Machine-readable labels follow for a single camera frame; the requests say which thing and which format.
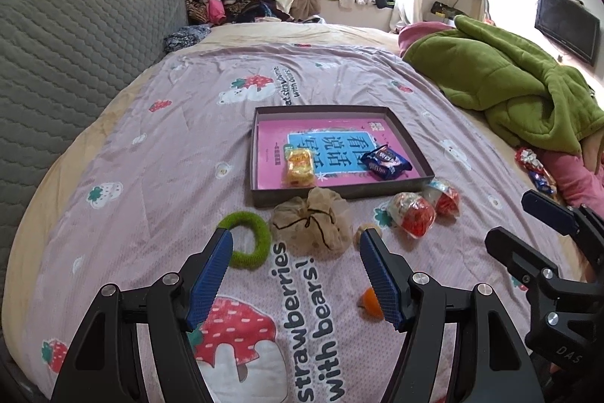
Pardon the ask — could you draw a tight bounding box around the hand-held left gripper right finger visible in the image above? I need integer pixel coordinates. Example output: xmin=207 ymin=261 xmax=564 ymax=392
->
xmin=359 ymin=227 xmax=548 ymax=403

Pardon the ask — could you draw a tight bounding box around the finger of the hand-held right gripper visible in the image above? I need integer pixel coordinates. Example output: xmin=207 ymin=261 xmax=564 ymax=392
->
xmin=485 ymin=226 xmax=574 ymax=297
xmin=521 ymin=190 xmax=580 ymax=239

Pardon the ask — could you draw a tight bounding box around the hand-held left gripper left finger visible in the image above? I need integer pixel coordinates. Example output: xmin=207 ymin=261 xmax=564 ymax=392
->
xmin=49 ymin=227 xmax=234 ymax=403

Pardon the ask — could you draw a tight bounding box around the small orange object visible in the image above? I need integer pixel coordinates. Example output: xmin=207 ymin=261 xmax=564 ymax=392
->
xmin=357 ymin=287 xmax=384 ymax=320

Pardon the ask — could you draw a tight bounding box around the green fuzzy hair ring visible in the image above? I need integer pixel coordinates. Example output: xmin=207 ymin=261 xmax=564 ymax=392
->
xmin=216 ymin=212 xmax=273 ymax=269

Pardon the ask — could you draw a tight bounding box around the red heart-shaped candy pack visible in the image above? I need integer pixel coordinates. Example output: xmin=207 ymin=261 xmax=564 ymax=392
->
xmin=422 ymin=179 xmax=461 ymax=217
xmin=387 ymin=191 xmax=437 ymax=238

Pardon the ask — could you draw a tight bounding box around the shallow brown cardboard box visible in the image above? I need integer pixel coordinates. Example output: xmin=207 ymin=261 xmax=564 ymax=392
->
xmin=248 ymin=105 xmax=436 ymax=209

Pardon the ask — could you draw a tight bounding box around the beige mesh scrunchie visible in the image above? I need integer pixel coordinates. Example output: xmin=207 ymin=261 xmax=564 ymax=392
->
xmin=270 ymin=187 xmax=354 ymax=261

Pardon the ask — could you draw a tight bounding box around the shiny blue candy packet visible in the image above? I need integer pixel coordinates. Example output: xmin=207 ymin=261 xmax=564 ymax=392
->
xmin=528 ymin=169 xmax=558 ymax=196

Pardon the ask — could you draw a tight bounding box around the pink fleece garment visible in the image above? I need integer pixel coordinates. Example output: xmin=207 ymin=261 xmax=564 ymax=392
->
xmin=538 ymin=136 xmax=604 ymax=208

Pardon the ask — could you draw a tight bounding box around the shiny red candy packet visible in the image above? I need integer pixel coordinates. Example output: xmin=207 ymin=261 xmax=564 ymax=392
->
xmin=514 ymin=148 xmax=543 ymax=172

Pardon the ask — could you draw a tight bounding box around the small tan round object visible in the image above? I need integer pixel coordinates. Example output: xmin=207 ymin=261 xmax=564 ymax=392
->
xmin=354 ymin=224 xmax=378 ymax=246

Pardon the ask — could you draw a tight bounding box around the blue cookie packet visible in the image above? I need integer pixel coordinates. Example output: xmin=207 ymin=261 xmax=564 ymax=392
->
xmin=364 ymin=145 xmax=412 ymax=181

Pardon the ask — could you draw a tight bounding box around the green fleece blanket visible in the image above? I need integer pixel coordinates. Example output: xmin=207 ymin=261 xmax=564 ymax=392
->
xmin=402 ymin=15 xmax=604 ymax=156

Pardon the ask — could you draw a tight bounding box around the yellow snack packet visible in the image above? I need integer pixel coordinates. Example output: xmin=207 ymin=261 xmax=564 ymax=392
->
xmin=283 ymin=147 xmax=317 ymax=189

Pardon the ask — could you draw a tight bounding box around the pink and blue book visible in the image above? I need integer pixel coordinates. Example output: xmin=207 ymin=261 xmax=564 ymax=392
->
xmin=257 ymin=120 xmax=416 ymax=191

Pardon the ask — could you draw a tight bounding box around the pink blanket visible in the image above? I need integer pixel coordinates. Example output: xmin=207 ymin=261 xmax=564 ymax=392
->
xmin=398 ymin=22 xmax=456 ymax=57

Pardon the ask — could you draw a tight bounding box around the dark patterned cloth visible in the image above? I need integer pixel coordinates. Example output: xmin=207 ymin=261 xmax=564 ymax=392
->
xmin=163 ymin=24 xmax=212 ymax=53

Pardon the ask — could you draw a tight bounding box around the grey quilted headboard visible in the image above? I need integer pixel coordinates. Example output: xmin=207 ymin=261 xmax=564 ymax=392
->
xmin=0 ymin=0 xmax=190 ymax=290

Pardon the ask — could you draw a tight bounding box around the black wall television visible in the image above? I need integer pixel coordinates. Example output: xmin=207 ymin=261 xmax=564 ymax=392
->
xmin=534 ymin=0 xmax=601 ymax=66

